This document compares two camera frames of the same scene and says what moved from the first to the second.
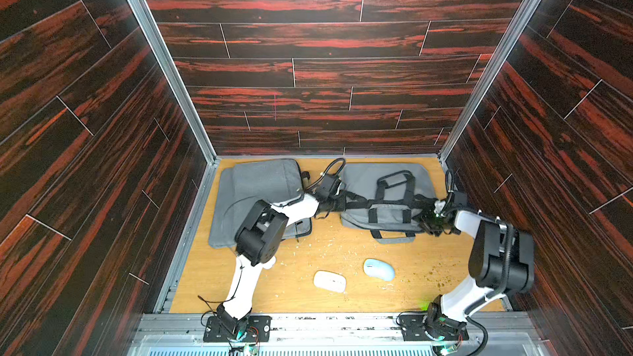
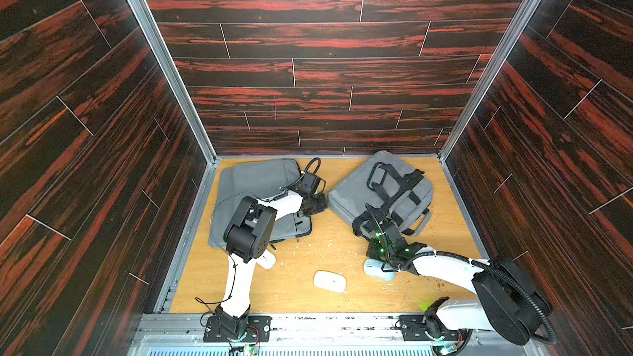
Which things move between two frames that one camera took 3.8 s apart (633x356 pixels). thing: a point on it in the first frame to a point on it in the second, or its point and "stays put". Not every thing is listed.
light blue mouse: x=379 y=269 stays put
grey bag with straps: x=386 y=199 stays put
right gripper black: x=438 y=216 to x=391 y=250
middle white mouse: x=330 y=281 stays put
